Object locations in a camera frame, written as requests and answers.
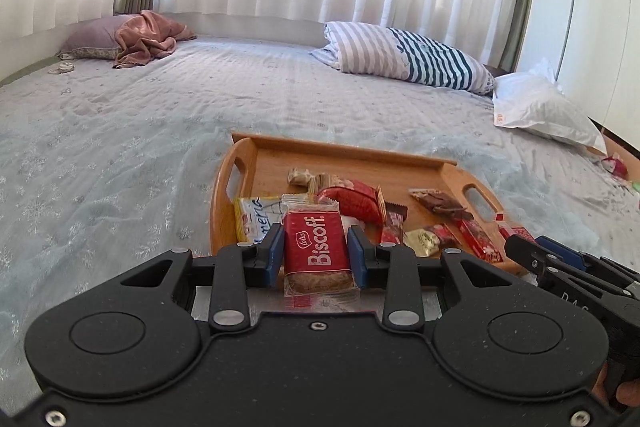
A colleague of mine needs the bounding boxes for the gold red candy bag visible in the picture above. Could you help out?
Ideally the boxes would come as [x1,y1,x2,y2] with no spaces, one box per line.
[404,225,459,258]

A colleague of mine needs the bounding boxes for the yellow white cracker pack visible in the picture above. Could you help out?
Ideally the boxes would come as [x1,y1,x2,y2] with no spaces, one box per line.
[234,196,284,244]

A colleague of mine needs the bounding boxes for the red crinkled snack bag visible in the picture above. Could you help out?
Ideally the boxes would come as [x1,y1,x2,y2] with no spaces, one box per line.
[316,178,385,227]

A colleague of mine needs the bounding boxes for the red Biscoff biscuit pack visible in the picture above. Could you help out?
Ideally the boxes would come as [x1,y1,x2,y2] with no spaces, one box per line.
[283,204,359,312]

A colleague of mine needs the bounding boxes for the brown wafer pack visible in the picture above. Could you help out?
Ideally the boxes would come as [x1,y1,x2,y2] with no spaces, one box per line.
[409,188,474,221]

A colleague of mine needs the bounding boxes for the long red chocolate bar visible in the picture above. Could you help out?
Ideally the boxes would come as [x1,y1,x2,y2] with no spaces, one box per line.
[454,219,502,265]

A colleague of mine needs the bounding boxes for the pink bread pack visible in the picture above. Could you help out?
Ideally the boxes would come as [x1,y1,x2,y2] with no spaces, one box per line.
[495,212,535,243]

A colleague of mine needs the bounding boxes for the person's right hand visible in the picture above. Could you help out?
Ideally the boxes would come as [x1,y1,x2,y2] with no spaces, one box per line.
[592,364,640,407]

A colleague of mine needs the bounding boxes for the wooden serving tray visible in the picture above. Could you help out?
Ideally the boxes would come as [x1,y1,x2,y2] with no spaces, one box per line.
[209,132,525,275]

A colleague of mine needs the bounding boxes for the brown white pastry pack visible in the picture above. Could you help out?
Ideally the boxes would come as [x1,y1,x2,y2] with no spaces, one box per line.
[286,168,346,196]

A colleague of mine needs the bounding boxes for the white pillow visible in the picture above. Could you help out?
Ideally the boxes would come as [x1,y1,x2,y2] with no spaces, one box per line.
[492,58,606,154]

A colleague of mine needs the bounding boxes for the grey bedspread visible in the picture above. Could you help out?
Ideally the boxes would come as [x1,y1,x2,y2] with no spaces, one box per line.
[1,38,639,413]

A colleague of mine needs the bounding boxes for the striped pillow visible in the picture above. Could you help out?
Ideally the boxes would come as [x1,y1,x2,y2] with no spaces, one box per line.
[311,22,496,95]

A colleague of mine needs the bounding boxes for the pink blanket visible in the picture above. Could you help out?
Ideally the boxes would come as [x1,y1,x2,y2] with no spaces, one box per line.
[114,10,196,68]

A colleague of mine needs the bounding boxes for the small trinket on bed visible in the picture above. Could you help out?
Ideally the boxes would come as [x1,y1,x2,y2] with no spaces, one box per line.
[48,61,75,75]

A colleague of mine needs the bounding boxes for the mauve pillow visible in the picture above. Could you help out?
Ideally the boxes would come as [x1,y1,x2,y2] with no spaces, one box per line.
[58,14,134,61]

